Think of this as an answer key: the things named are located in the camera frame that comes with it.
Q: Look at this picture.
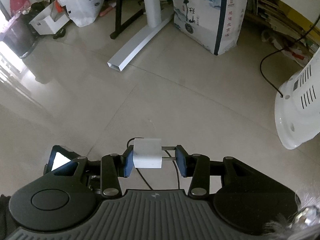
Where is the white power adapter plug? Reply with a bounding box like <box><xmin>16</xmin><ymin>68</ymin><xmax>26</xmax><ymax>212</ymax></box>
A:
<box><xmin>133</xmin><ymin>138</ymin><xmax>162</xmax><ymax>168</ymax></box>

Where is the white fan base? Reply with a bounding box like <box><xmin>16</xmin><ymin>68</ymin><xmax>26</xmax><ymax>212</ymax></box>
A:
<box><xmin>274</xmin><ymin>51</ymin><xmax>320</xmax><ymax>150</ymax></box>

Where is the white printed shopping bag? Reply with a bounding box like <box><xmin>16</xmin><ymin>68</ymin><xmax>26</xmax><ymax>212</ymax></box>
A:
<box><xmin>172</xmin><ymin>0</ymin><xmax>247</xmax><ymax>55</ymax></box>

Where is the white cardboard box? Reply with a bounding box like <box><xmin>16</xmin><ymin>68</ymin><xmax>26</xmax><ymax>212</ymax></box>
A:
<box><xmin>29</xmin><ymin>3</ymin><xmax>70</xmax><ymax>35</ymax></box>

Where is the dark waste bin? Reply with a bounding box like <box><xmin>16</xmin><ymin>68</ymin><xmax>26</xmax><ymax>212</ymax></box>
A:
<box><xmin>1</xmin><ymin>12</ymin><xmax>39</xmax><ymax>59</ymax></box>

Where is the white bebe bag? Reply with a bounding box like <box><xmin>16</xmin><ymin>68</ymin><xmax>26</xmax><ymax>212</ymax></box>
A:
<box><xmin>57</xmin><ymin>0</ymin><xmax>104</xmax><ymax>27</ymax></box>

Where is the white desk leg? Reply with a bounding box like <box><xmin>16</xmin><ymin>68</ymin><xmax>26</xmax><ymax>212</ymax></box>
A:
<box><xmin>107</xmin><ymin>0</ymin><xmax>175</xmax><ymax>72</ymax></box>

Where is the black power cable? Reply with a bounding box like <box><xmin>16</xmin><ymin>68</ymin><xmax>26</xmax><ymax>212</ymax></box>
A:
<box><xmin>259</xmin><ymin>12</ymin><xmax>320</xmax><ymax>99</ymax></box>

